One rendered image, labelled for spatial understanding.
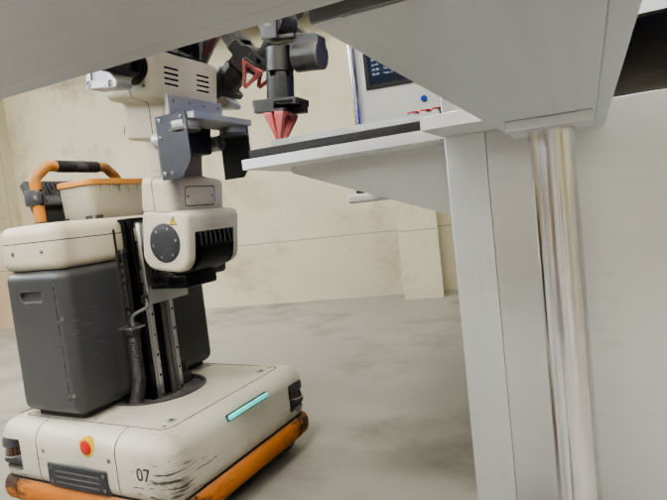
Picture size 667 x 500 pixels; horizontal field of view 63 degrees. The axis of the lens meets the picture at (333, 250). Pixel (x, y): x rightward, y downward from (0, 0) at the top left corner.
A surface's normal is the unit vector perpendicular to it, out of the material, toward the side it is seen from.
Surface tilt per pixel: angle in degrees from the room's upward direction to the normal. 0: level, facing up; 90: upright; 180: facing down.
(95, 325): 90
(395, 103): 90
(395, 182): 90
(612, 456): 90
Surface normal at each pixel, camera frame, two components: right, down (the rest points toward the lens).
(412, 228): -0.21, 0.10
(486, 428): -0.42, 0.11
